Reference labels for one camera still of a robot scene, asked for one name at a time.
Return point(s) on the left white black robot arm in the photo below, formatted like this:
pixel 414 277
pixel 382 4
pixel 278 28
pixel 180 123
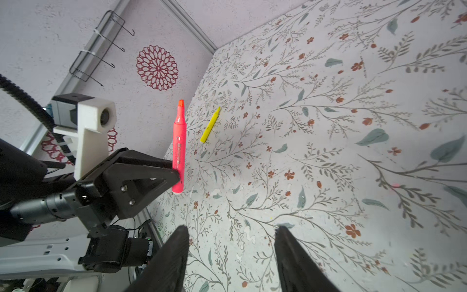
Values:
pixel 66 226

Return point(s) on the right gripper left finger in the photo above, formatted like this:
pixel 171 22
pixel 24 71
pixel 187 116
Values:
pixel 166 270

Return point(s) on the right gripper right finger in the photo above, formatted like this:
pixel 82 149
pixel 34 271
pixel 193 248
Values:
pixel 296 270

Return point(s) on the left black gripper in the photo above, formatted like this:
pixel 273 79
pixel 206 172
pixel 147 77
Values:
pixel 122 185

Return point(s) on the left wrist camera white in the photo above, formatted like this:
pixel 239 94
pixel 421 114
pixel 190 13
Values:
pixel 84 122

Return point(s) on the black wire wall basket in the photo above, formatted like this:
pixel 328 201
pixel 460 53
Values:
pixel 103 38

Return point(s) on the pink highlighter pen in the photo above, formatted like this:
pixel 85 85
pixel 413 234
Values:
pixel 179 146

